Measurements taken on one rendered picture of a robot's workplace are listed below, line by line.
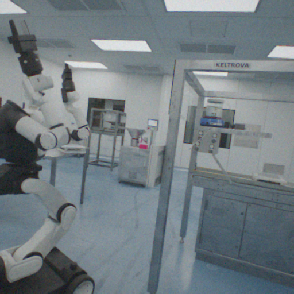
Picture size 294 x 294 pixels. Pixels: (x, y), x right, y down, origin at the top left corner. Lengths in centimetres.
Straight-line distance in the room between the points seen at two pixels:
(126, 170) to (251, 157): 405
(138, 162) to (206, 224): 258
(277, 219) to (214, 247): 60
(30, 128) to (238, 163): 664
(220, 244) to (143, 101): 581
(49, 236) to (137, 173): 315
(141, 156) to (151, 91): 336
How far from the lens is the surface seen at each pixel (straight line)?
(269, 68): 148
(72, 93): 166
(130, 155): 460
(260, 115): 741
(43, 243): 169
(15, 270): 163
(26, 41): 115
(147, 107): 744
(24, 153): 139
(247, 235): 232
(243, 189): 215
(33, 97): 111
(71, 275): 171
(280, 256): 240
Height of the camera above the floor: 118
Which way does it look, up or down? 5 degrees down
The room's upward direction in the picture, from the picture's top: 7 degrees clockwise
